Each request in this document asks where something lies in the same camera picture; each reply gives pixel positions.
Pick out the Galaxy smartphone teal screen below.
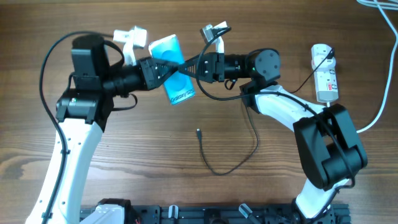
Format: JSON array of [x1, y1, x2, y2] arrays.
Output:
[[147, 34, 197, 106]]

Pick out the black USB charging cable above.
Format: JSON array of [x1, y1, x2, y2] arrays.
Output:
[[196, 47, 336, 177]]

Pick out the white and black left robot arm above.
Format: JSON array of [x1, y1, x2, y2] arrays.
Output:
[[26, 31, 178, 223]]

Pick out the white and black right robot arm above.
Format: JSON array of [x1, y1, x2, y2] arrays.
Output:
[[178, 48, 368, 223]]

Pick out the white power strip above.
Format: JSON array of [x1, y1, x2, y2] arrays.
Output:
[[311, 44, 338, 104]]

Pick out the black left camera cable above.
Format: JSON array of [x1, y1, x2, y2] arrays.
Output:
[[39, 30, 114, 224]]

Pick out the black camera cable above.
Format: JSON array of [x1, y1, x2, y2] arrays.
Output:
[[195, 27, 357, 218], [39, 30, 114, 224]]

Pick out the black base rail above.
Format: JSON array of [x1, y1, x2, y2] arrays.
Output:
[[80, 198, 351, 224]]

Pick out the black right camera cable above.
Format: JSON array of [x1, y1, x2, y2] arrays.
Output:
[[195, 27, 357, 218]]

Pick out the white power strip cord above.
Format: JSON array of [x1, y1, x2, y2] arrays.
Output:
[[356, 0, 398, 135]]

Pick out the white cables top corner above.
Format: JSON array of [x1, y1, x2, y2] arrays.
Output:
[[356, 0, 398, 11]]

